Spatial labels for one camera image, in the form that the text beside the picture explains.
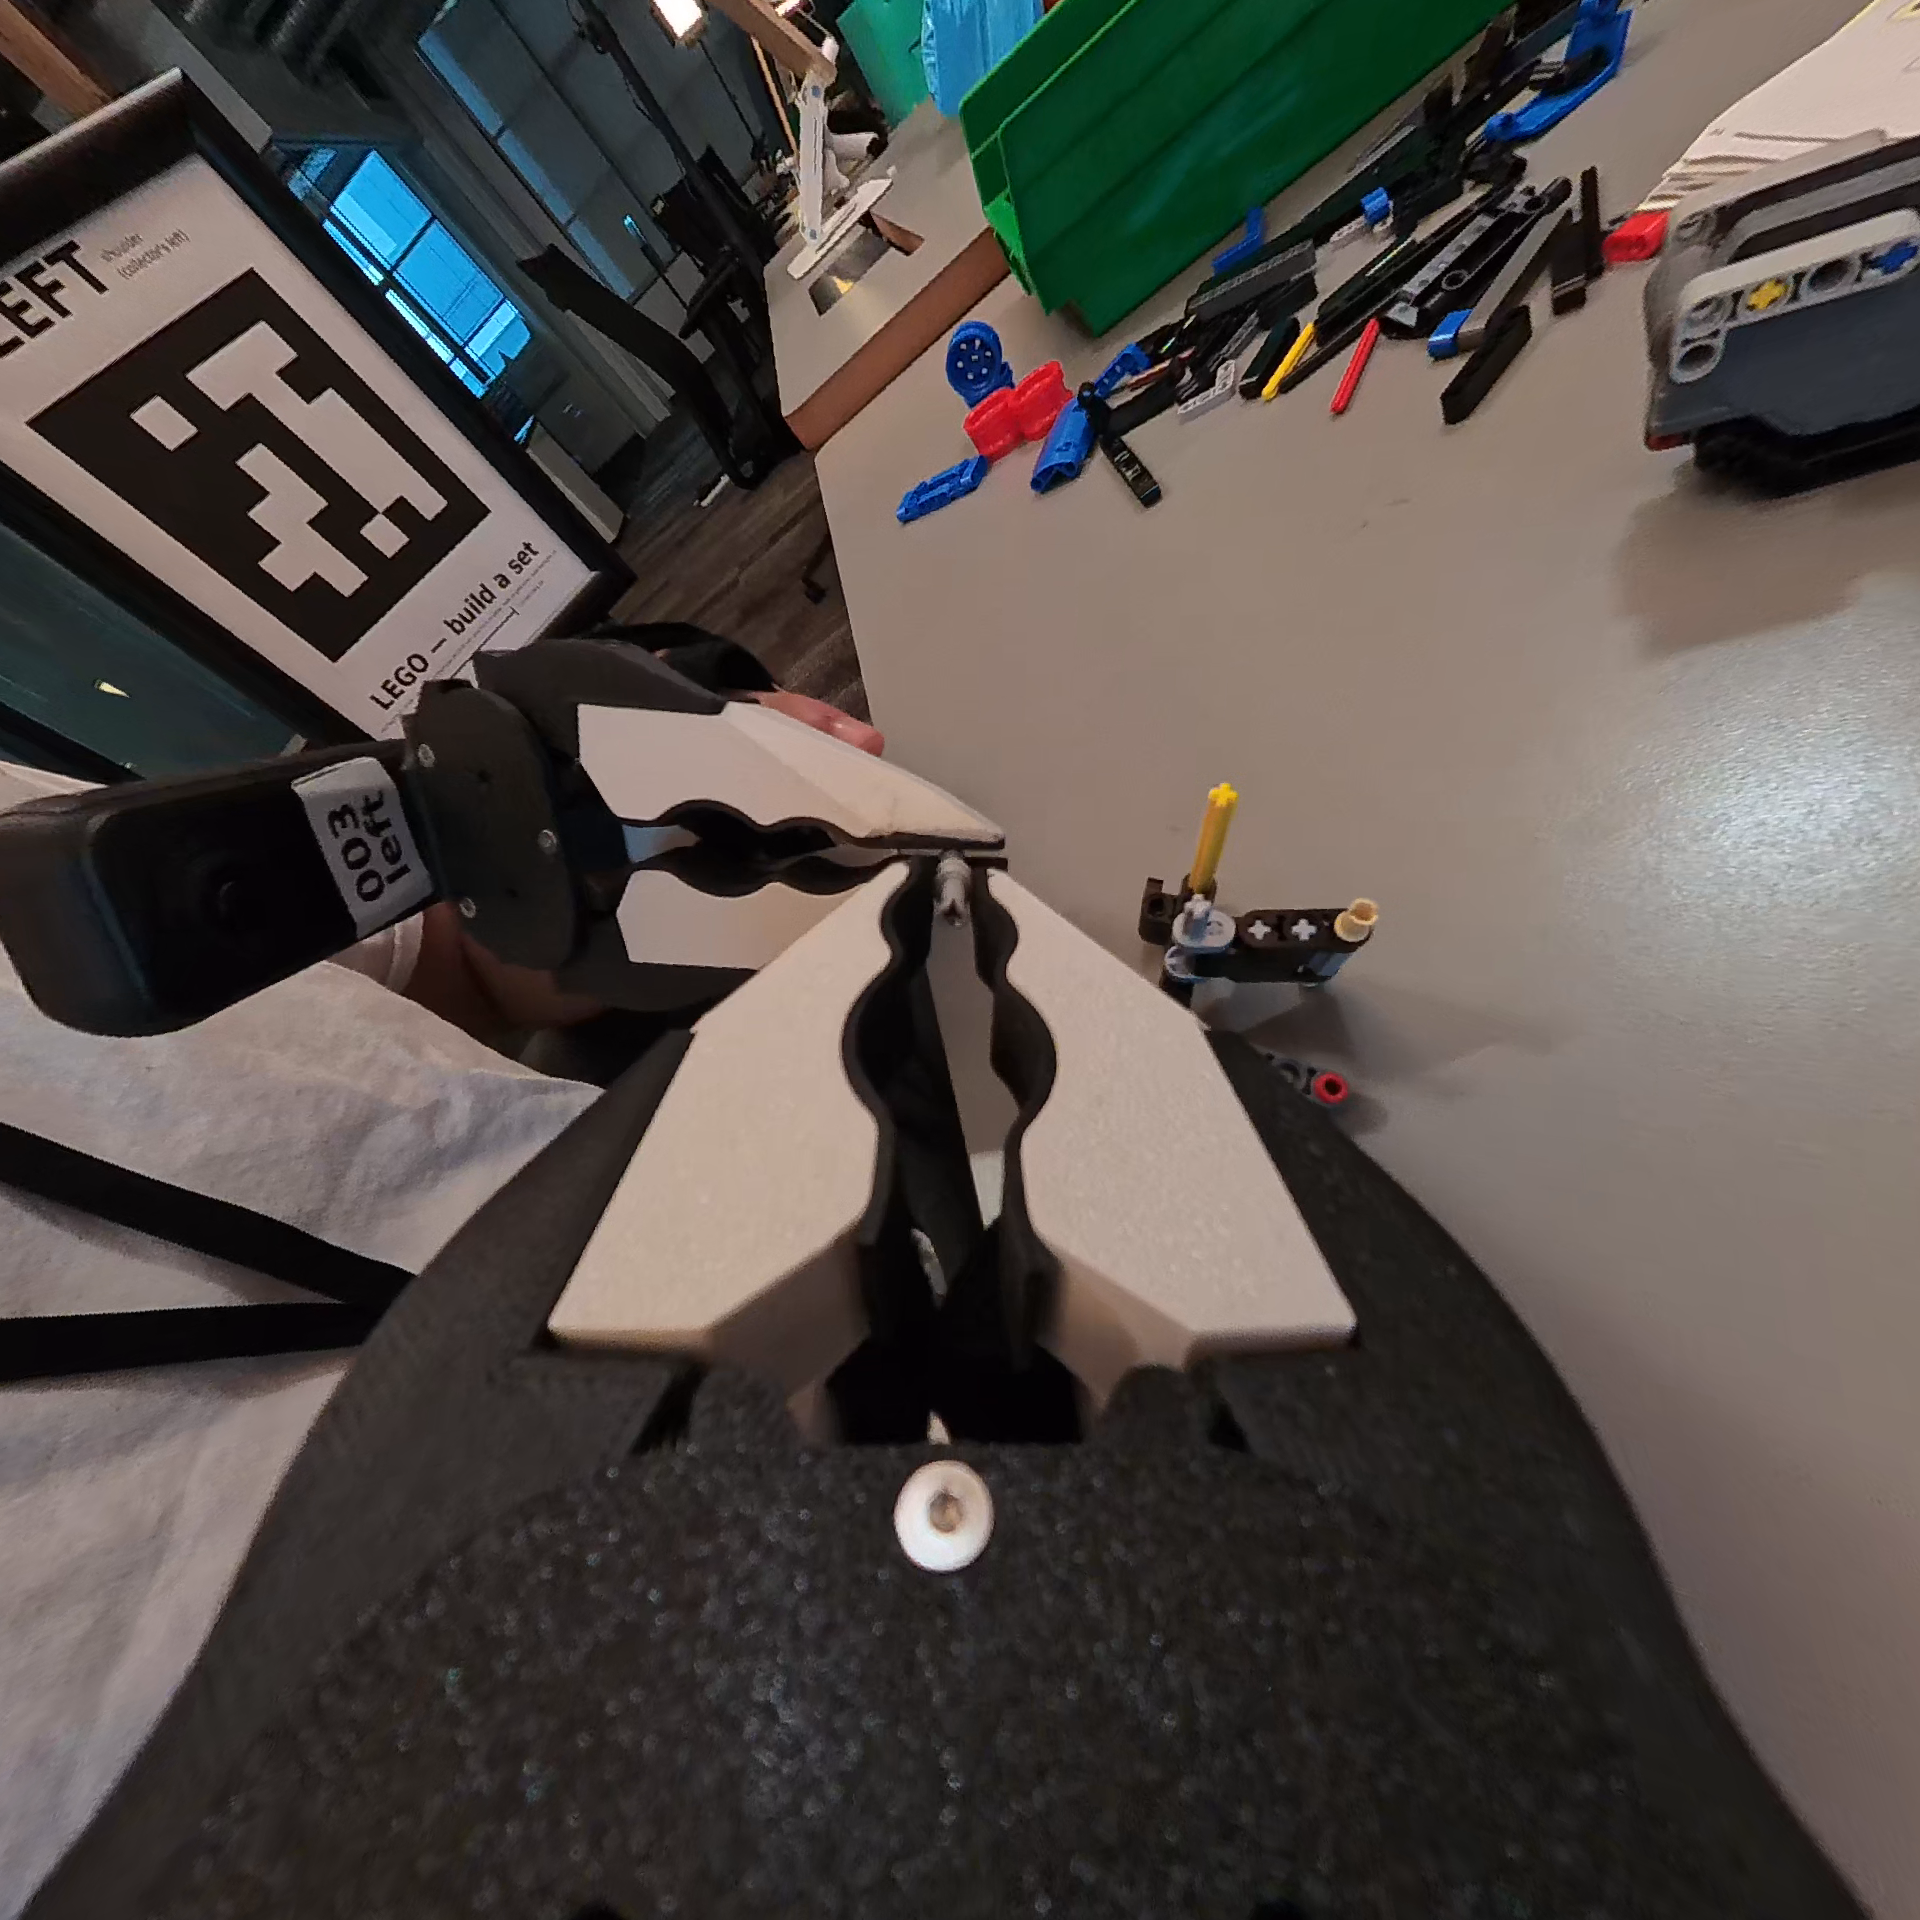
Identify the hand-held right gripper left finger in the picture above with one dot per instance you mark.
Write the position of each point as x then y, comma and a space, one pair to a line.
704, 1200

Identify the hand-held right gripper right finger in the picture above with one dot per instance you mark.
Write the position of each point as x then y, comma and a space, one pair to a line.
1184, 1200

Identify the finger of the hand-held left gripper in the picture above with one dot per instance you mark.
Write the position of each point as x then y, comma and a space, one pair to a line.
691, 929
782, 764

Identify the grey lego pin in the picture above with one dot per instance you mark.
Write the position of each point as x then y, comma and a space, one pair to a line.
951, 886

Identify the small black lego assembly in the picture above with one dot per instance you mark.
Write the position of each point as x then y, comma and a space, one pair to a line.
1261, 929

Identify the small red black lego piece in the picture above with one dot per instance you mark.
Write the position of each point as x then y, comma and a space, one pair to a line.
1320, 1084

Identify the pile of long lego pieces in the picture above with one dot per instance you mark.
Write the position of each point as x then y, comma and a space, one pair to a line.
1441, 270

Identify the grey lego vehicle model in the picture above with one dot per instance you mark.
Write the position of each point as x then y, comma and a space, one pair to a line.
1786, 314

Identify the stack of lego instruction booklets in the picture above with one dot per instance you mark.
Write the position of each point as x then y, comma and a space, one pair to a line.
1799, 88

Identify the person's left hand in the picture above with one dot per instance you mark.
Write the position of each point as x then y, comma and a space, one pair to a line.
834, 729

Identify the wood-edged table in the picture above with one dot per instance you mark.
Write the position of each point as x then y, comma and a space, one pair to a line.
886, 314

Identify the black office chair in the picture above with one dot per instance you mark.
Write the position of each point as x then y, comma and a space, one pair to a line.
704, 270

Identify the window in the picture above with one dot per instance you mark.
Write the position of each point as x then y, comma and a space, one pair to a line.
421, 270

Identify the white desk stand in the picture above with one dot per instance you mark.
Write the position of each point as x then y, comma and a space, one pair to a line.
822, 179

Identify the green plastic bin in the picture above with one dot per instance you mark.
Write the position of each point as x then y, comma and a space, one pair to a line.
1245, 166
1036, 166

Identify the blue plastic bag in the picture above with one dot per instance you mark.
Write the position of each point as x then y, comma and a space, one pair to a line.
968, 44

